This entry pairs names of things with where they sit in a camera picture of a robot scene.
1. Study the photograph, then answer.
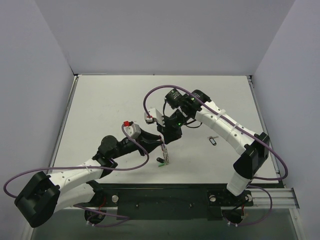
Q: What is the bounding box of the red handle spring keyring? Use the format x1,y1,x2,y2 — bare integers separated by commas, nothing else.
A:
161,143,170,165

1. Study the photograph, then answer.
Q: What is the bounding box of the key with black tag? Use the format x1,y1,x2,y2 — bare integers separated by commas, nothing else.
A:
208,136,218,146

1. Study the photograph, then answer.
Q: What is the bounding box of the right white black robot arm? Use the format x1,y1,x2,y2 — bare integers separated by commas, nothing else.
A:
149,88,270,205

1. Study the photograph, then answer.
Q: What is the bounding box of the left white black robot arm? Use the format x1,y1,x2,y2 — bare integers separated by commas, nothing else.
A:
14,131,163,228

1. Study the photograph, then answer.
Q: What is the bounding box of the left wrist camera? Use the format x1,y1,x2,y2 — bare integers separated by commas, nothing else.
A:
123,121,142,140

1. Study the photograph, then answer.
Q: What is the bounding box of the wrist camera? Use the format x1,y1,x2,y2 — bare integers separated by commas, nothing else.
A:
144,108,164,126
123,121,142,140

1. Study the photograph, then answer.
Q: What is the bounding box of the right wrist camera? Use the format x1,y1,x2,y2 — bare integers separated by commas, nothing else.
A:
144,108,164,126

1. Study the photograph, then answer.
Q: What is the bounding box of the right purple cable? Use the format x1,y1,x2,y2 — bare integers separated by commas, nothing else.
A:
143,84,289,228

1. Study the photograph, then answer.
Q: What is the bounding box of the purple cable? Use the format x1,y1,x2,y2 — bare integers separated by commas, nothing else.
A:
143,84,289,228
3,124,151,228

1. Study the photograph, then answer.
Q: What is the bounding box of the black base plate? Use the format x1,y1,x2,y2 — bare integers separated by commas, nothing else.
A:
81,183,253,221

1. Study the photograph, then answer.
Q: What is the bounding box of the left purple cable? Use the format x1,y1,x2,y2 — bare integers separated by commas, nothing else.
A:
3,124,151,228

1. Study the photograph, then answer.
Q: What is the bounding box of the aluminium frame rail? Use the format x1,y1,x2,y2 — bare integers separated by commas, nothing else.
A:
250,188,300,209

